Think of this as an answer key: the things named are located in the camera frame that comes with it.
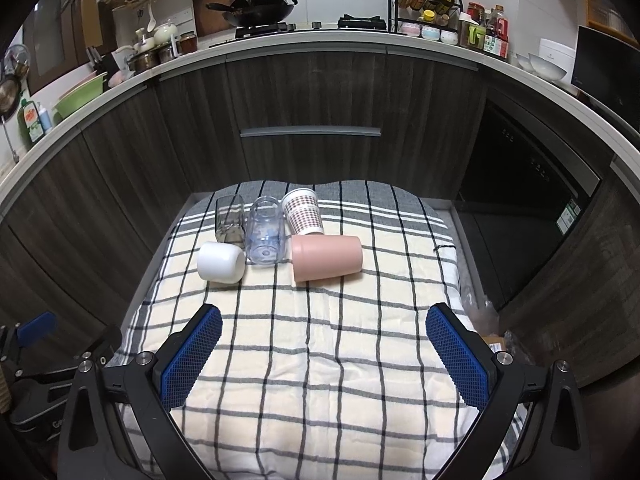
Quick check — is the grey drawer handle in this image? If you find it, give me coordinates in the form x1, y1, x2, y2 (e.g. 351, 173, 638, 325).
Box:
240, 126, 382, 138

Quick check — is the white ceramic cup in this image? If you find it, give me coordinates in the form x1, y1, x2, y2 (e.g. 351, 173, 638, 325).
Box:
196, 242, 245, 284

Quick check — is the grey square glass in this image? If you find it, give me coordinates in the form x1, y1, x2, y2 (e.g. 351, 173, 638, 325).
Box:
215, 194, 245, 248

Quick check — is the black wok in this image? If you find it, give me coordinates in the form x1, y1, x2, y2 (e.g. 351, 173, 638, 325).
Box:
206, 0, 298, 27

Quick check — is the checkered white cloth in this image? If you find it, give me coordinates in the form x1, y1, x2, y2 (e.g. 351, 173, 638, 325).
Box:
115, 181, 477, 479

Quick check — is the white bowls stack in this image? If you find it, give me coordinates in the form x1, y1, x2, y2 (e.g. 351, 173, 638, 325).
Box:
515, 53, 566, 82

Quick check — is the clear bluish plastic cup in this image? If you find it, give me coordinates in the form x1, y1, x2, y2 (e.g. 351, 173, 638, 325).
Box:
245, 196, 286, 266

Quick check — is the green dish soap bottle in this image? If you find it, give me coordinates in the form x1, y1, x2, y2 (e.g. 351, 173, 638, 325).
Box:
21, 99, 44, 144

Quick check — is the wooden cutting board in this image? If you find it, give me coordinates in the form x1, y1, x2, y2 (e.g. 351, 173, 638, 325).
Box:
191, 0, 237, 37

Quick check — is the houndstooth paper cup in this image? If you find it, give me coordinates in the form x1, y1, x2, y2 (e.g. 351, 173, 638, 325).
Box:
281, 188, 324, 235

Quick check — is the sauce bottles group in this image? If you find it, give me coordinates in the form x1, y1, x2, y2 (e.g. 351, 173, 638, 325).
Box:
458, 2, 510, 61

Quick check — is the black spice rack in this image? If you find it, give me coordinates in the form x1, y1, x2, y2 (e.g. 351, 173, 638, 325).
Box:
387, 0, 463, 46

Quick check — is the green basin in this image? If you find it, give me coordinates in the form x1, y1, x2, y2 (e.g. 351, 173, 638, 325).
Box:
54, 73, 106, 119

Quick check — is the gas stove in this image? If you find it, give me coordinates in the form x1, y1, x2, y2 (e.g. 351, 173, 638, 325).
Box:
209, 13, 388, 49

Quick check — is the pink plastic cup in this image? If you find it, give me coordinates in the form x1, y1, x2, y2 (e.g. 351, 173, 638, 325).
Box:
292, 234, 363, 282

